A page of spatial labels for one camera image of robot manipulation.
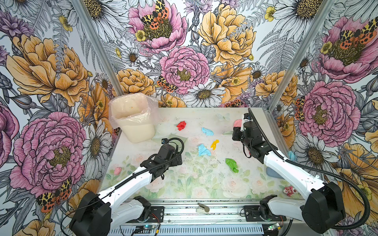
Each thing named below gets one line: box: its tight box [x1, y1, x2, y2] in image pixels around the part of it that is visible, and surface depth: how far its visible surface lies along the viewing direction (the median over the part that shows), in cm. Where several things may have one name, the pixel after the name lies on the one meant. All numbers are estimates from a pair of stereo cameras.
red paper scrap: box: [176, 120, 187, 131], surface depth 111 cm
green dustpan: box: [151, 132, 188, 153], surface depth 76 cm
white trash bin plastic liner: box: [107, 92, 159, 144], surface depth 93 cm
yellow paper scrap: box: [210, 139, 220, 151], surface depth 102 cm
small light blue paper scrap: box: [201, 126, 215, 136], surface depth 110 cm
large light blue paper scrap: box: [197, 143, 212, 157], surface depth 99 cm
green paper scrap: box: [224, 158, 240, 174], surface depth 93 cm
